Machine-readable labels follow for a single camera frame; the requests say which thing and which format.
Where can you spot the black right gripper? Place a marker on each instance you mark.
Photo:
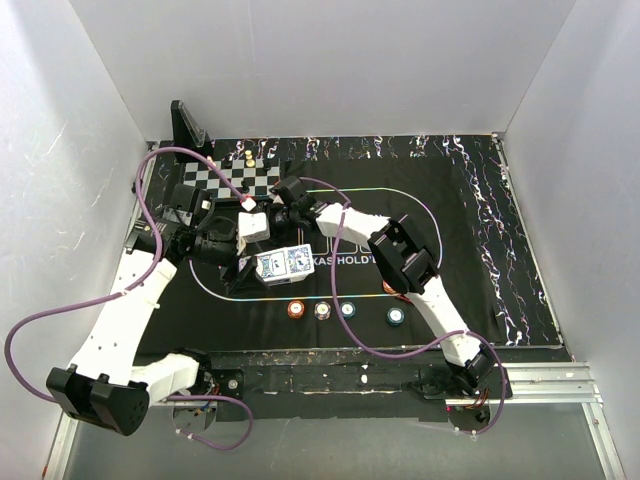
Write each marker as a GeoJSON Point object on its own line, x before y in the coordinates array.
{"type": "Point", "coordinates": [274, 208]}

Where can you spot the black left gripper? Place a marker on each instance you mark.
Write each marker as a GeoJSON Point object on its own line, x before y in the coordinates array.
{"type": "Point", "coordinates": [236, 278]}

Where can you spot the blue playing card box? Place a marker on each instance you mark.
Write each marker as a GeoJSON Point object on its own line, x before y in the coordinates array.
{"type": "Point", "coordinates": [285, 265]}

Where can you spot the orange red chip stack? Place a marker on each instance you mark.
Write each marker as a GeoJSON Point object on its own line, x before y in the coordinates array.
{"type": "Point", "coordinates": [296, 309]}

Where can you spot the pink blue chip stack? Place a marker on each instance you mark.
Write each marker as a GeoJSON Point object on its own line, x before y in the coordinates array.
{"type": "Point", "coordinates": [322, 311]}

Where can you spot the green blue chip stack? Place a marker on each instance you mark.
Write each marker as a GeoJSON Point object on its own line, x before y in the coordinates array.
{"type": "Point", "coordinates": [347, 310]}

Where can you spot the orange chips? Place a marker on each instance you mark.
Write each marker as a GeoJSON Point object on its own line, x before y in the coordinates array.
{"type": "Point", "coordinates": [388, 289]}

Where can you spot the green chips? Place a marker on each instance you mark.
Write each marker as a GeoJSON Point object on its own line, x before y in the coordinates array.
{"type": "Point", "coordinates": [395, 316]}

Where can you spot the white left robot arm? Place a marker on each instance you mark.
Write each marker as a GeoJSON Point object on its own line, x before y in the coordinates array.
{"type": "Point", "coordinates": [102, 385]}

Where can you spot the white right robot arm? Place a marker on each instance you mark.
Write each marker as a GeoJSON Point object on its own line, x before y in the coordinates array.
{"type": "Point", "coordinates": [406, 264]}

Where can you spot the black white chessboard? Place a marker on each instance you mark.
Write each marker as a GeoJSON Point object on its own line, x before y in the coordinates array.
{"type": "Point", "coordinates": [259, 179]}

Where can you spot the black marbled table cover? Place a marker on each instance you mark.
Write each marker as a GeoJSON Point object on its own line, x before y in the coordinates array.
{"type": "Point", "coordinates": [499, 234]}

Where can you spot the black poker table mat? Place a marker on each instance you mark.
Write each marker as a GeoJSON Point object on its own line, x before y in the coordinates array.
{"type": "Point", "coordinates": [195, 312]}

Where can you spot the black triangular stand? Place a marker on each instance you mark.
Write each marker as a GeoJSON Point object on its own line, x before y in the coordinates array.
{"type": "Point", "coordinates": [187, 133]}

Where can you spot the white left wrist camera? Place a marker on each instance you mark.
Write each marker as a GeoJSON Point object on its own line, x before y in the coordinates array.
{"type": "Point", "coordinates": [253, 227]}

